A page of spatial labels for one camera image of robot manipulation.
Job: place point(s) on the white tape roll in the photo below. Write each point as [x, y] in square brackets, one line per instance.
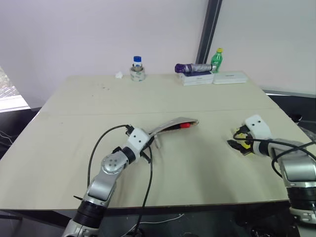
[137, 74]

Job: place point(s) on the plain white flat box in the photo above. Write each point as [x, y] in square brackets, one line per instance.
[229, 77]

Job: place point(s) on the green plastic bottle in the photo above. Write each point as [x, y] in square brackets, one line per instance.
[217, 60]

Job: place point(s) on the blue cap small bottle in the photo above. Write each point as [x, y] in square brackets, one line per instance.
[137, 62]

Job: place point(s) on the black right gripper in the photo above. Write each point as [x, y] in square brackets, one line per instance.
[248, 138]

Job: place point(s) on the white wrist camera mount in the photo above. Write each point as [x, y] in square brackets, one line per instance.
[138, 138]
[259, 127]

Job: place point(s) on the grid pattern zip pouch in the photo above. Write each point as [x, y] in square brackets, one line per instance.
[172, 123]

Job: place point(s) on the white blue flat box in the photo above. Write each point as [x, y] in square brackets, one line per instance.
[196, 79]

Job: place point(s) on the dark side furniture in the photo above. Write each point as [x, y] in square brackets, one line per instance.
[296, 108]

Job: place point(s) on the grey metal grating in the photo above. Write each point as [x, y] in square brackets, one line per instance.
[11, 93]

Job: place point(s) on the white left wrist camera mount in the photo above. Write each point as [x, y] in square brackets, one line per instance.
[138, 138]

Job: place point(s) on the purple grey folded umbrella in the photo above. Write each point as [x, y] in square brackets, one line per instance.
[192, 67]

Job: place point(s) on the crumpled white tissue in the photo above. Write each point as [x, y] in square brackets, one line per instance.
[119, 74]

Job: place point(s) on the yellow highlighter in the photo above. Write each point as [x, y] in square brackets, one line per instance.
[247, 146]

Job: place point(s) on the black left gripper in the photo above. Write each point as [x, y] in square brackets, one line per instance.
[145, 150]

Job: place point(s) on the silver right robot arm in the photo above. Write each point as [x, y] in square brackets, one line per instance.
[298, 170]

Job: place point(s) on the red marker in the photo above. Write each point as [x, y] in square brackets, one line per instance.
[184, 125]

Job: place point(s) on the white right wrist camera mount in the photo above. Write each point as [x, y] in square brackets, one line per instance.
[259, 127]

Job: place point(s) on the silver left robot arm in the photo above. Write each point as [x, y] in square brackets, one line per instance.
[98, 185]

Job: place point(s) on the dark grey wall pillar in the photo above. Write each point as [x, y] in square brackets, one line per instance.
[208, 29]

